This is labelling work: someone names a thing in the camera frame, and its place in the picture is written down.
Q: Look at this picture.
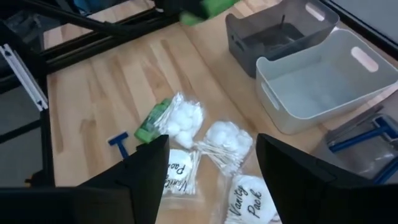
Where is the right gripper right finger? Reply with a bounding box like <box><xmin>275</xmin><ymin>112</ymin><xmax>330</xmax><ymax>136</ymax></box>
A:
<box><xmin>256</xmin><ymin>133</ymin><xmax>398</xmax><ymax>224</ymax></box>

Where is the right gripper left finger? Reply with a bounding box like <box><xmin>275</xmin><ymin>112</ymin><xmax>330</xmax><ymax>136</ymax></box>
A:
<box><xmin>0</xmin><ymin>134</ymin><xmax>170</xmax><ymax>224</ymax></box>

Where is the green travel bottle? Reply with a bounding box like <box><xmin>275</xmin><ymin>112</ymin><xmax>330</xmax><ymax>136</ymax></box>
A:
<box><xmin>179</xmin><ymin>0</ymin><xmax>240</xmax><ymax>26</ymax></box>
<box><xmin>133</xmin><ymin>98</ymin><xmax>174</xmax><ymax>144</ymax></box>

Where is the vanity pack bag large print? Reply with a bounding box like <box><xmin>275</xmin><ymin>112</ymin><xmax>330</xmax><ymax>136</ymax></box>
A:
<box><xmin>222</xmin><ymin>174</ymin><xmax>282</xmax><ymax>224</ymax></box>

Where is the vanity pack bag small print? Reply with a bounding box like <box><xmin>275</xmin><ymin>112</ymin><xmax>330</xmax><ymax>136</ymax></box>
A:
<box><xmin>161</xmin><ymin>148</ymin><xmax>203</xmax><ymax>197</ymax></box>

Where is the dark grey plastic bin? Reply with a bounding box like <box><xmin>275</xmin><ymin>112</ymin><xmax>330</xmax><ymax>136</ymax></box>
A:
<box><xmin>225</xmin><ymin>0</ymin><xmax>340</xmax><ymax>78</ymax></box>

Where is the cotton balls and swabs bag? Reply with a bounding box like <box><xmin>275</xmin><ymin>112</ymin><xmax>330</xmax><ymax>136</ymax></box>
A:
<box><xmin>194</xmin><ymin>120</ymin><xmax>254</xmax><ymax>178</ymax></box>
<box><xmin>154</xmin><ymin>91</ymin><xmax>206</xmax><ymax>149</ymax></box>

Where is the white plastic bin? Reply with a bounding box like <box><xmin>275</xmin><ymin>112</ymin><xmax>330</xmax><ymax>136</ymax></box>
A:
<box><xmin>255</xmin><ymin>29</ymin><xmax>398</xmax><ymax>135</ymax></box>

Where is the silver aluminium extrusion bar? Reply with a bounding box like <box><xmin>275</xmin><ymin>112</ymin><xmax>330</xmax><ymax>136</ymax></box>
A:
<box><xmin>0</xmin><ymin>43</ymin><xmax>49</xmax><ymax>112</ymax></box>

